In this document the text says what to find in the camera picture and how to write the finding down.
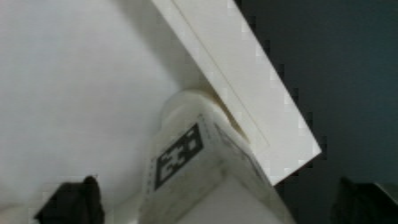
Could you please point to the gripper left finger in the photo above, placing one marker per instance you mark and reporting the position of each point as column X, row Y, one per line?
column 73, row 206

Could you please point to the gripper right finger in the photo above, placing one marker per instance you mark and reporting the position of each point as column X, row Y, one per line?
column 367, row 203

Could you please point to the white table leg with tag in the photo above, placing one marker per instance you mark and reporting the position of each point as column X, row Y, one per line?
column 207, row 187

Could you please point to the white square table top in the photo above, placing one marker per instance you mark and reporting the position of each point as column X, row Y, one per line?
column 100, row 57

